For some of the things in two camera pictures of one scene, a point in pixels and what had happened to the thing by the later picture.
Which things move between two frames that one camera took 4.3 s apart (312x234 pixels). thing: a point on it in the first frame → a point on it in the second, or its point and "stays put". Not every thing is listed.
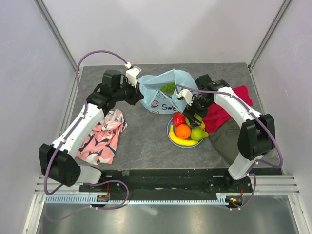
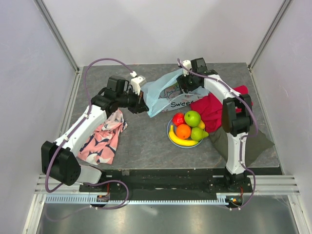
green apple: x=198 y=117 stays put
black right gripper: x=190 y=110 → x=183 y=80
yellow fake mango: x=203 y=125 stays put
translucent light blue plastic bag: x=159 y=91 stays put
